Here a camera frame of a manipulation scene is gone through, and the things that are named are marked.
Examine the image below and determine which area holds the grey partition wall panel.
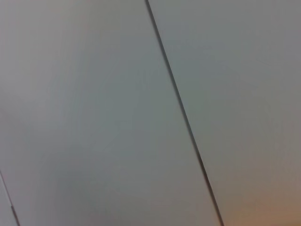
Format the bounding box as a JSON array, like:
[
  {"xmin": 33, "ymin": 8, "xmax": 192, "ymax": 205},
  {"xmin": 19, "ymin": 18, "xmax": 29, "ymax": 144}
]
[
  {"xmin": 148, "ymin": 0, "xmax": 301, "ymax": 226},
  {"xmin": 0, "ymin": 171, "xmax": 17, "ymax": 226},
  {"xmin": 0, "ymin": 0, "xmax": 224, "ymax": 226}
]

